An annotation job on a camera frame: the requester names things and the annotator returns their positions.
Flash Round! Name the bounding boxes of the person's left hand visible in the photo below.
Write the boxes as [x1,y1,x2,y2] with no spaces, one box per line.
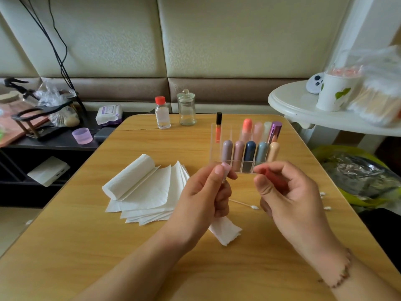
[166,162,239,248]

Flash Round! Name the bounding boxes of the person's right hand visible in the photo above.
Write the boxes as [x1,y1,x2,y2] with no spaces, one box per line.
[252,161,352,276]

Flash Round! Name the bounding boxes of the pile of cotton swabs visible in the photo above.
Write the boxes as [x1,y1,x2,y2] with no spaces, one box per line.
[318,190,333,212]

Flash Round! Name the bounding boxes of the white tissue sheet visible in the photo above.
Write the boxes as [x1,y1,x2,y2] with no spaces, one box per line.
[208,216,243,247]

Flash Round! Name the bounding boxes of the dark red lipstick cap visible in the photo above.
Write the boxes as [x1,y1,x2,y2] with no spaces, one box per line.
[257,168,279,182]

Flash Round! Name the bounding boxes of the thin wooden cotton swab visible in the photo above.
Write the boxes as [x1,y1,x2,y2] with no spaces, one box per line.
[228,199,259,211]

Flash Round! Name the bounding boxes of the stack of white tissues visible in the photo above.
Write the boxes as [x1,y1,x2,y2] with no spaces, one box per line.
[102,153,190,226]

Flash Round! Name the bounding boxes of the clear acrylic lipstick organizer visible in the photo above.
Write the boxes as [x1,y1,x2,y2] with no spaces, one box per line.
[216,112,283,173]

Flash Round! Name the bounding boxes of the person's right forearm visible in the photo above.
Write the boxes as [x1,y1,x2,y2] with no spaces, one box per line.
[320,247,401,301]

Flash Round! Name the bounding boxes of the person's left forearm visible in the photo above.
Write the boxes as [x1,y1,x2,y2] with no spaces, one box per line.
[75,229,201,301]

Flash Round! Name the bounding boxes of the yellow-green bin with bag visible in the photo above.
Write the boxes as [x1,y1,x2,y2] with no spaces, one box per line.
[312,145,401,211]

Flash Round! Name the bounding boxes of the glass jar with lid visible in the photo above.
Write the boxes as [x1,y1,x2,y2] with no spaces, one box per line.
[177,89,197,127]

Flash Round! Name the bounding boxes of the clear bottle red cap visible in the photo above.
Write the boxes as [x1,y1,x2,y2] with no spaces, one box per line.
[155,96,172,130]

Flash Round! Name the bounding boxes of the white round side table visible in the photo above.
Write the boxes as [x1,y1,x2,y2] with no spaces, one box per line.
[268,80,401,137]

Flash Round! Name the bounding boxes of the white mug green leaf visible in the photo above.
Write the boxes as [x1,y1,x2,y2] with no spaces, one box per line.
[316,67,364,112]

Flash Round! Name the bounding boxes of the white panda figure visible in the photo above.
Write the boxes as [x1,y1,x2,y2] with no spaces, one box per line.
[306,72,325,95]

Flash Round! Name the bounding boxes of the wet wipes pack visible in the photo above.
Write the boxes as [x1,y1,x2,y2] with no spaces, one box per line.
[96,105,124,127]

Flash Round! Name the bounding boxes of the small purple plastic cup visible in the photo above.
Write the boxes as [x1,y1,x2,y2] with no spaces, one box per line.
[71,127,94,145]

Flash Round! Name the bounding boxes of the black low shelf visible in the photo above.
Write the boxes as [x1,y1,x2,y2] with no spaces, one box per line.
[0,110,154,207]

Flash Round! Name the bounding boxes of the white power bank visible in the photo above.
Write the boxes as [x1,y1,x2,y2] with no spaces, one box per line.
[27,156,70,187]

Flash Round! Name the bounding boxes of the beige padded backrest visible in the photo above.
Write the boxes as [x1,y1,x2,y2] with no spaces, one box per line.
[0,0,352,113]

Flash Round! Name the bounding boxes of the crumpled clear plastic bag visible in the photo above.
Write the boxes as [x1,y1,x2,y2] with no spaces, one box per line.
[34,81,81,128]

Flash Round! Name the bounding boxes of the pink tray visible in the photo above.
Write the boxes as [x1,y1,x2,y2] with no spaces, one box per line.
[0,100,48,148]

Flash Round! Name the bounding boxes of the jar with wooden lid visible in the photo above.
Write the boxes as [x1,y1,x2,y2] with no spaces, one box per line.
[0,91,20,105]

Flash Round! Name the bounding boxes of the black clip tool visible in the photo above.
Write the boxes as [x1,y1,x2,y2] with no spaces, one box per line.
[0,77,32,101]

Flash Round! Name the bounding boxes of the thin wrist bracelet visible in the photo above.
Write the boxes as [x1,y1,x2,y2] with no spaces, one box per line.
[320,247,353,290]

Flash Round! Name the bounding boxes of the black cables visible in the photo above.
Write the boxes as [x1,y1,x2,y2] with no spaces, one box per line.
[15,0,85,110]

